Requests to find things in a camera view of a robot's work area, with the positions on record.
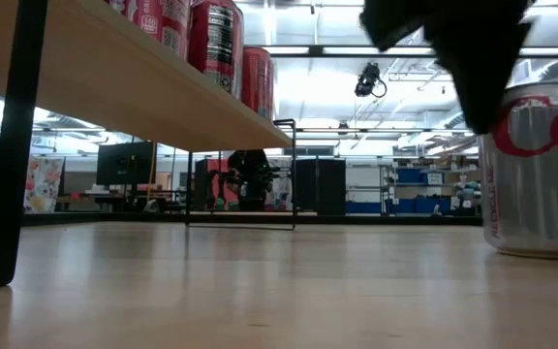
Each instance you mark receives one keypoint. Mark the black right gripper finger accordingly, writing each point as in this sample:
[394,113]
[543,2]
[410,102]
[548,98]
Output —
[390,22]
[482,58]

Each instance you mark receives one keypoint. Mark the silver Diet Coke can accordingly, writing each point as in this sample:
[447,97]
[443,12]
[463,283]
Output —
[540,194]

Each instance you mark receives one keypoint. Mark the white label sign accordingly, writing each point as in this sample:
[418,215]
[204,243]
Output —
[435,178]

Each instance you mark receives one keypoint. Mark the white blue bundled items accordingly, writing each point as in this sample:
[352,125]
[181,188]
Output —
[468,190]

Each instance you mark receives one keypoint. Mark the blue storage bin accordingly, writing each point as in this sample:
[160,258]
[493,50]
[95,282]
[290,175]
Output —
[362,207]
[431,205]
[401,206]
[409,175]

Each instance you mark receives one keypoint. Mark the metal storage rack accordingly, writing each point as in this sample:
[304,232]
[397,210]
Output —
[385,189]

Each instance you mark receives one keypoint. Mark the black cabinet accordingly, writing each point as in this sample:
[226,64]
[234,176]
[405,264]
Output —
[320,186]

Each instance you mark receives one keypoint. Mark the person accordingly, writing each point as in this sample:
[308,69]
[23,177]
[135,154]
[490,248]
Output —
[250,179]

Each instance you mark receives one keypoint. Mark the red panel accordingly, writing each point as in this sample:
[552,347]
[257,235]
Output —
[216,174]

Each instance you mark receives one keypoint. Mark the wooden tray with black ends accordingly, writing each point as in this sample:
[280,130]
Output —
[114,87]

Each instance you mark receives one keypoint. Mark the yellow pole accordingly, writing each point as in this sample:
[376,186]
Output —
[151,179]

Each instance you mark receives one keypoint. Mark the black computer monitor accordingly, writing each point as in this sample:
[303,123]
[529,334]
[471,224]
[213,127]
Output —
[119,165]

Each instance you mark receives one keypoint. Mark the wooden desk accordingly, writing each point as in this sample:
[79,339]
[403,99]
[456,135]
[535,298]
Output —
[90,198]

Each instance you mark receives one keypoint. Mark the colourful printed banner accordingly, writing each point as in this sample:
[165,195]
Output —
[44,186]

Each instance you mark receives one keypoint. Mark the black ceiling-hung camera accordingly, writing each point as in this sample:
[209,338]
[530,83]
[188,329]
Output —
[367,80]

